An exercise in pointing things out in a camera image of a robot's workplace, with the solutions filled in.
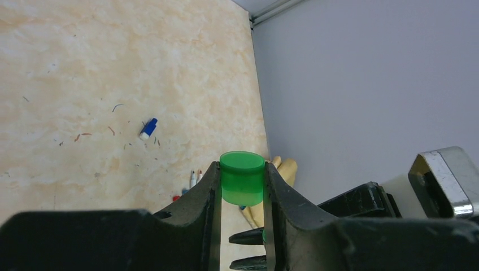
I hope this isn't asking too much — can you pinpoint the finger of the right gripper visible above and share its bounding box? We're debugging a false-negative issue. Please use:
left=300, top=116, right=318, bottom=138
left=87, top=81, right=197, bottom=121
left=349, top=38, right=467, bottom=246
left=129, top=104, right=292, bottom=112
left=229, top=255, right=267, bottom=271
left=228, top=227, right=264, bottom=246

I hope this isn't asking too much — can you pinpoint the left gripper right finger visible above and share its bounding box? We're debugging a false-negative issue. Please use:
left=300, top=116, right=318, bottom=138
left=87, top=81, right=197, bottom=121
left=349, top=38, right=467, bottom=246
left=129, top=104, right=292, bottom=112
left=263, top=163, right=337, bottom=270

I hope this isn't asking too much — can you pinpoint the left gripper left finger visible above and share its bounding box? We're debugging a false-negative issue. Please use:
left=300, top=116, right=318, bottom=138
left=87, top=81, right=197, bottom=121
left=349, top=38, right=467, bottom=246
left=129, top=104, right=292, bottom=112
left=153, top=161, right=222, bottom=270

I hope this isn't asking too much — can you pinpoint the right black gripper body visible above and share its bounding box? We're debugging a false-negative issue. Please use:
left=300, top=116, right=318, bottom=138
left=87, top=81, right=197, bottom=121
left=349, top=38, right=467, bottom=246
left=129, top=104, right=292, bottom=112
left=318, top=182, right=402, bottom=218

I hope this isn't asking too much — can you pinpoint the bright green square cap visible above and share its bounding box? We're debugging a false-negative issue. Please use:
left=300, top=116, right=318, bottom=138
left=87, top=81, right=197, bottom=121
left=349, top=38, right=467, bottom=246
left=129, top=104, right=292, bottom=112
left=219, top=151, right=265, bottom=207

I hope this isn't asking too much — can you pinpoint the white red-tip pen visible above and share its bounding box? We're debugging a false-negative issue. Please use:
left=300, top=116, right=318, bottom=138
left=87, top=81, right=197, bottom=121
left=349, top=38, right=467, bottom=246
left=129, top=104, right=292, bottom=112
left=196, top=170, right=203, bottom=183

